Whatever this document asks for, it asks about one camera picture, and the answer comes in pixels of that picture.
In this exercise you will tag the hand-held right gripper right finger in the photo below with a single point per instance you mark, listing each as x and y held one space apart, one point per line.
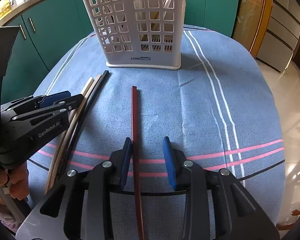
170 162

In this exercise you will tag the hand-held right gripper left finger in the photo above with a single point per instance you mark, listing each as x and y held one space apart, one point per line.
127 160

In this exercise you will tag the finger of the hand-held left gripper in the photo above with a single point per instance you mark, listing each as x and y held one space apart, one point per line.
73 102
55 98

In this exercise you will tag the beige chopstick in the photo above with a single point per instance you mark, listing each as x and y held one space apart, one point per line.
86 87

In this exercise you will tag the brown chopstick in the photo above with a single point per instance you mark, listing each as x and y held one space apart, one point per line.
93 85
156 17

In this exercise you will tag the black ridged chopstick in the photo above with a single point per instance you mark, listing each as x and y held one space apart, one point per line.
97 87

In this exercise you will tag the dark red chopstick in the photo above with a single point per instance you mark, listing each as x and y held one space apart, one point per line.
135 120

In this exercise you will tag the white plastic utensil basket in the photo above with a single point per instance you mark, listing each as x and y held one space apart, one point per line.
140 55

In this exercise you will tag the person's left hand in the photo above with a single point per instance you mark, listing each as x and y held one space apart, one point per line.
17 185

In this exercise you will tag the blue striped tablecloth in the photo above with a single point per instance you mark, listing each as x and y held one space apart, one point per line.
202 105

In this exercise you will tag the teal base cabinets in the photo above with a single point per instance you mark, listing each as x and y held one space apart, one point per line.
52 30

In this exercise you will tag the yellow packet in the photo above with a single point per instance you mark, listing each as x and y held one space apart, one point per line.
3 10

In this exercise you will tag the wooden framed glass door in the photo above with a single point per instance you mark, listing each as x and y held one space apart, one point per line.
262 17

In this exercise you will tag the silver refrigerator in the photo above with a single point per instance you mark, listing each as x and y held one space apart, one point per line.
282 30

